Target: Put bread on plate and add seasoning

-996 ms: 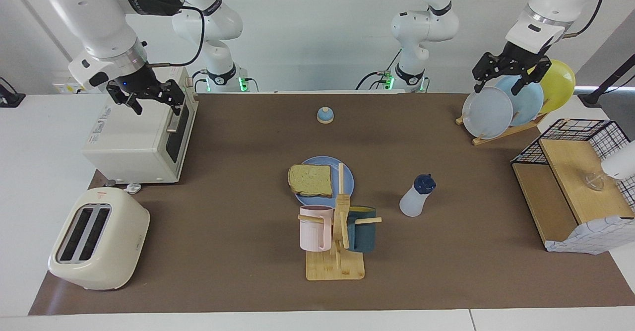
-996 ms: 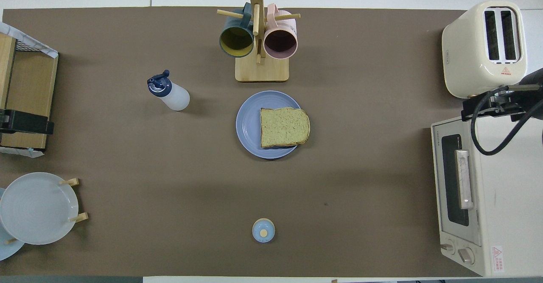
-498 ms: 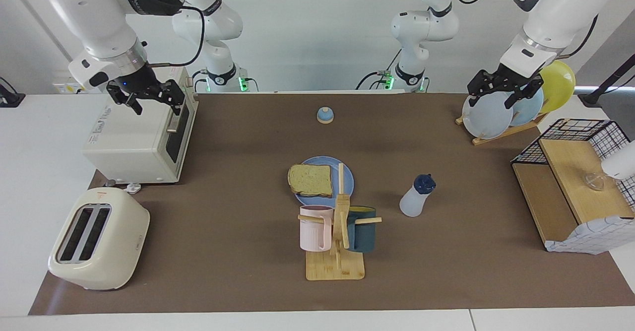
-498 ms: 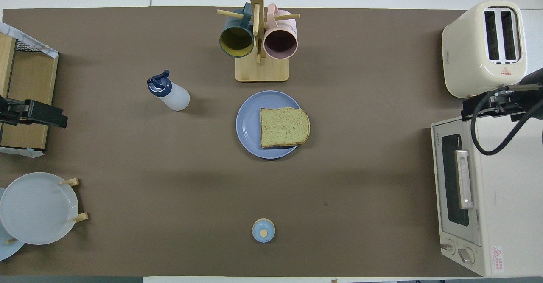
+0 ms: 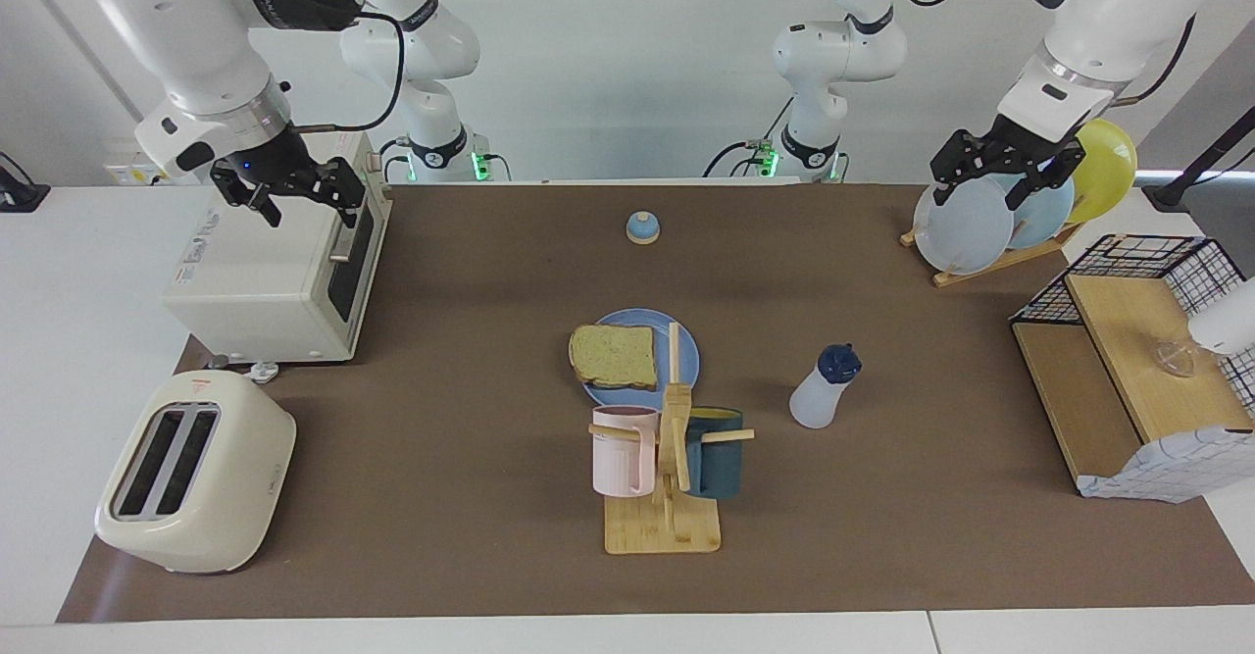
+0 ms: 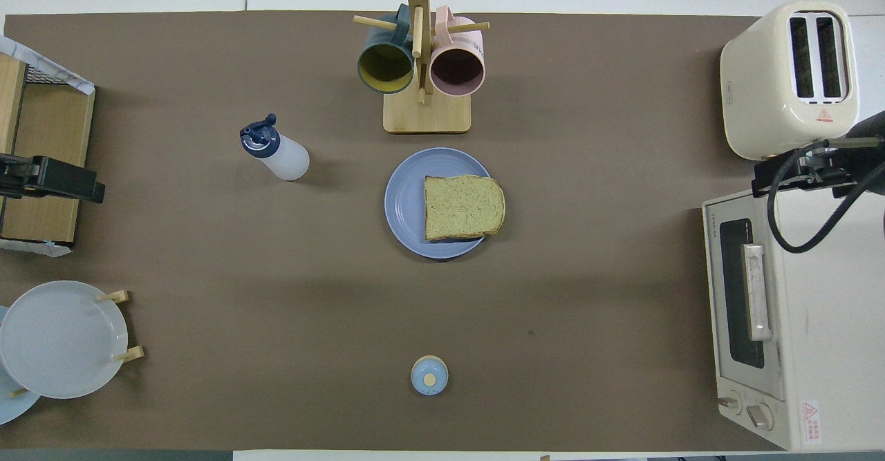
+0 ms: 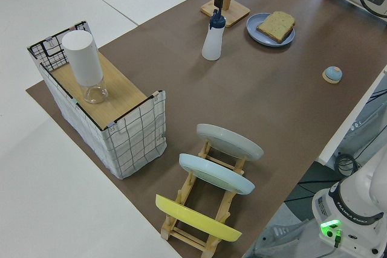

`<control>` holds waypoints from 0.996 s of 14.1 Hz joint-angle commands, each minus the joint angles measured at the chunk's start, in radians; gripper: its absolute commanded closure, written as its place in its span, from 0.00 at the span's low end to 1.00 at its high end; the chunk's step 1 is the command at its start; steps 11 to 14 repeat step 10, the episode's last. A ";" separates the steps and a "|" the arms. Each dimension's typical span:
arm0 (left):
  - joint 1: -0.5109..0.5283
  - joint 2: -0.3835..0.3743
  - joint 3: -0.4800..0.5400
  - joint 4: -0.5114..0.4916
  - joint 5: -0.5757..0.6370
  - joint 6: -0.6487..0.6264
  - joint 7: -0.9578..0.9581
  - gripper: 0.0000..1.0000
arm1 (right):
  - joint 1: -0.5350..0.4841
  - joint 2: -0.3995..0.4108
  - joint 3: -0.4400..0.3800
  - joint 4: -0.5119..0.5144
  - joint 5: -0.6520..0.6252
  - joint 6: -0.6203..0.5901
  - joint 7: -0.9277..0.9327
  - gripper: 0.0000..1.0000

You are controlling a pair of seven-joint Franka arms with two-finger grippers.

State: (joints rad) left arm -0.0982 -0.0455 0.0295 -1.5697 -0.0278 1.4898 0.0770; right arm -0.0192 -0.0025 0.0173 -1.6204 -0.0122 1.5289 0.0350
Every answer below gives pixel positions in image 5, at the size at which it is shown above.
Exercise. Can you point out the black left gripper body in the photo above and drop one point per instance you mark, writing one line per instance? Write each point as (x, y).
(1020, 149)

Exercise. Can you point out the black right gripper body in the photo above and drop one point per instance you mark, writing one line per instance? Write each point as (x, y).
(275, 164)

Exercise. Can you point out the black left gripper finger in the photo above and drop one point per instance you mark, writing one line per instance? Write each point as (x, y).
(1049, 174)
(956, 164)

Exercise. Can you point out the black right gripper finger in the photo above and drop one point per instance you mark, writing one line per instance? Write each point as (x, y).
(243, 191)
(348, 183)

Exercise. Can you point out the squeeze bottle with blue cap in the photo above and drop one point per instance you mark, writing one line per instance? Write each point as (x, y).
(816, 399)

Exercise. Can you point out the bread slice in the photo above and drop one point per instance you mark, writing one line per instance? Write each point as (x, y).
(613, 355)

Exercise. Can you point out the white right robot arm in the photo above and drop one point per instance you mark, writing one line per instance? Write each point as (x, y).
(186, 36)

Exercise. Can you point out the light blue plate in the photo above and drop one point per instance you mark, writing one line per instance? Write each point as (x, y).
(1049, 213)

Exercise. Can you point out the yellow plate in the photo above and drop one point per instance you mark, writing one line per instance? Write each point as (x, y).
(1108, 169)

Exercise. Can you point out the pale grey plate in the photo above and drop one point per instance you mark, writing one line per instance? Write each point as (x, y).
(961, 227)

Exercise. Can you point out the wooden plate rack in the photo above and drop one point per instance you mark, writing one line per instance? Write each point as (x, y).
(1029, 249)

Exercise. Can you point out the periwinkle blue plate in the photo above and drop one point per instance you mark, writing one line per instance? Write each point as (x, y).
(688, 365)

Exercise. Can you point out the white toaster oven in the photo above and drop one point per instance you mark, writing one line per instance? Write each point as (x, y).
(265, 281)

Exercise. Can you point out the wooden shelf unit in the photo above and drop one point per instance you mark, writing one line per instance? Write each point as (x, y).
(1128, 340)

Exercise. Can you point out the clear glass cup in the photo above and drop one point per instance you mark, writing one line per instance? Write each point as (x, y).
(1177, 360)

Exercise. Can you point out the brown table mat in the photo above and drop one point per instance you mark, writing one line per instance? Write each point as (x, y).
(441, 389)

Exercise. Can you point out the white cylinder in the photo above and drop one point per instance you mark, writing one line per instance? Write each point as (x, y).
(1230, 326)

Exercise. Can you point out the cream two-slot toaster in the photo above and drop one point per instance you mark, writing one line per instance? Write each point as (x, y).
(245, 477)

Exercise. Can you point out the dark teal mug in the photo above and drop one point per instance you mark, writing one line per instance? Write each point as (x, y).
(721, 468)

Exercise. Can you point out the pink mug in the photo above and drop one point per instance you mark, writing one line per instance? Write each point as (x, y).
(618, 458)

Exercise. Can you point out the wooden mug tree stand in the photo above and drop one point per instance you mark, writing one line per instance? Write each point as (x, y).
(662, 527)

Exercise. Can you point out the white wall power strip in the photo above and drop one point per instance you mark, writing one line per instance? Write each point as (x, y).
(123, 176)

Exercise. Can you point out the grey wall conduit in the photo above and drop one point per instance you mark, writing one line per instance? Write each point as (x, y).
(127, 101)

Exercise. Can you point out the black clamp mount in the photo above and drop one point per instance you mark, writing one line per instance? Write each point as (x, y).
(20, 198)

